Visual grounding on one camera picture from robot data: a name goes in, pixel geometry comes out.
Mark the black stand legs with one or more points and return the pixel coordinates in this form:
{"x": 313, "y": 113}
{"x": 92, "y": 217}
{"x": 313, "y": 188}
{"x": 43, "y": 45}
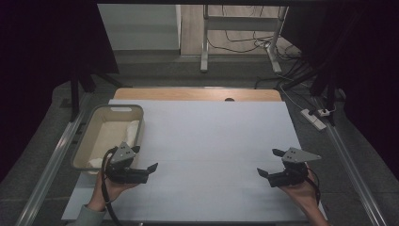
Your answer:
{"x": 330, "y": 94}
{"x": 74, "y": 94}

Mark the black curtain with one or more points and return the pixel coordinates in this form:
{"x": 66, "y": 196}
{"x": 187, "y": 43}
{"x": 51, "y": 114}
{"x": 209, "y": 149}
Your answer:
{"x": 360, "y": 56}
{"x": 40, "y": 62}

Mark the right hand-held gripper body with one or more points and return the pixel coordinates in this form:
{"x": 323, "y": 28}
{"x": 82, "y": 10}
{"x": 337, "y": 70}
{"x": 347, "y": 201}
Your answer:
{"x": 288, "y": 177}

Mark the person's left hand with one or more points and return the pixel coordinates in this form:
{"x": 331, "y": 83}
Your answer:
{"x": 117, "y": 189}

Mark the white table cover sheet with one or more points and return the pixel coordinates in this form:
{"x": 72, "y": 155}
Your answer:
{"x": 207, "y": 141}

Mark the beige plastic basket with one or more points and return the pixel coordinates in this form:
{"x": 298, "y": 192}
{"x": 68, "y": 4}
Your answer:
{"x": 106, "y": 135}

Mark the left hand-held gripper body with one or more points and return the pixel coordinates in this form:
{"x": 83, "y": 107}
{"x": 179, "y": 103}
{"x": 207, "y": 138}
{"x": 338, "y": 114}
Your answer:
{"x": 125, "y": 175}

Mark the white plug adapter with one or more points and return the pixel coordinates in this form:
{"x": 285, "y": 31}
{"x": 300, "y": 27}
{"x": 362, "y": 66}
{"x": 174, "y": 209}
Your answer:
{"x": 324, "y": 112}

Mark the aluminium rail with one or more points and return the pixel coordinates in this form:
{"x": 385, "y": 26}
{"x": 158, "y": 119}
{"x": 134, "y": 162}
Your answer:
{"x": 53, "y": 163}
{"x": 351, "y": 166}

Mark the white cloth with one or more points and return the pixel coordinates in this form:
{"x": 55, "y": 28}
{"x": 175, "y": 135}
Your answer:
{"x": 95, "y": 163}
{"x": 132, "y": 133}

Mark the white cabinet panel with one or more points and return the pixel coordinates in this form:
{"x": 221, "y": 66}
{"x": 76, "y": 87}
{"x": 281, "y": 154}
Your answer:
{"x": 138, "y": 26}

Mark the white power strip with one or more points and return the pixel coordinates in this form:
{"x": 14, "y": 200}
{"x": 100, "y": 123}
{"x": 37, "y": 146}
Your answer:
{"x": 313, "y": 120}

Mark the grey metal desk frame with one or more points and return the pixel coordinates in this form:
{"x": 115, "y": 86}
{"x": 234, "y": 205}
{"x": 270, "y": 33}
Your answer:
{"x": 204, "y": 47}

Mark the person's right hand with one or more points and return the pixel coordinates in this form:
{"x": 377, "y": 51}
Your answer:
{"x": 301, "y": 193}

